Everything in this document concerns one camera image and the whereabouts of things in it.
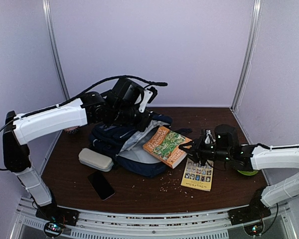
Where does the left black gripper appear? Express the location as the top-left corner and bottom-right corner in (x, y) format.
(111, 105), (153, 132)

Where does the black smartphone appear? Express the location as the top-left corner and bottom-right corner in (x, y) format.
(87, 171), (115, 201)

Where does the right aluminium frame post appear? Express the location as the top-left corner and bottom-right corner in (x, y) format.
(231, 0), (262, 112)

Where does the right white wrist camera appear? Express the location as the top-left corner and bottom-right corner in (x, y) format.
(201, 129), (216, 144)

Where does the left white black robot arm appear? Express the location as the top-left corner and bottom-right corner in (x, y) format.
(2, 76), (157, 221)

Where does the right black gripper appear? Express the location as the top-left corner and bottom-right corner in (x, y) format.
(178, 136), (231, 167)

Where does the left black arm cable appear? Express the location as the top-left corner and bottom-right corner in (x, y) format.
(0, 74), (168, 172)

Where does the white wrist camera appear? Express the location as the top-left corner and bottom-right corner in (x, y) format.
(201, 129), (216, 144)
(139, 87), (157, 113)

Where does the left aluminium frame post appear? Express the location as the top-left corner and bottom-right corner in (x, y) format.
(42, 0), (70, 102)

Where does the orange green paperback book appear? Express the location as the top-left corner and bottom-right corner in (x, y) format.
(143, 126), (192, 169)

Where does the lime green plate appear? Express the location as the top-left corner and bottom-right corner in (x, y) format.
(238, 170), (259, 176)

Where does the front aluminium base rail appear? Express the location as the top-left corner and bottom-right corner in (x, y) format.
(13, 196), (297, 239)

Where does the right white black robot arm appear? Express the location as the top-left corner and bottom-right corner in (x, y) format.
(179, 124), (299, 222)

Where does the red patterned small bowl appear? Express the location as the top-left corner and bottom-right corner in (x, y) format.
(64, 126), (80, 134)

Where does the yellow paperback booklet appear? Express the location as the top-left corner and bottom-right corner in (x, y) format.
(181, 159), (213, 192)

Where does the navy blue student backpack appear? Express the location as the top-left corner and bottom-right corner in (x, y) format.
(89, 114), (192, 178)

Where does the beige hard glasses case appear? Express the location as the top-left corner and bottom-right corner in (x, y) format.
(78, 148), (114, 172)

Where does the aluminium frame post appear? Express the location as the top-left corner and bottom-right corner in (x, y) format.
(42, 0), (70, 102)
(231, 0), (262, 112)

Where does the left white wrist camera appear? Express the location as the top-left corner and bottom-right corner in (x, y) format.
(139, 87), (157, 113)

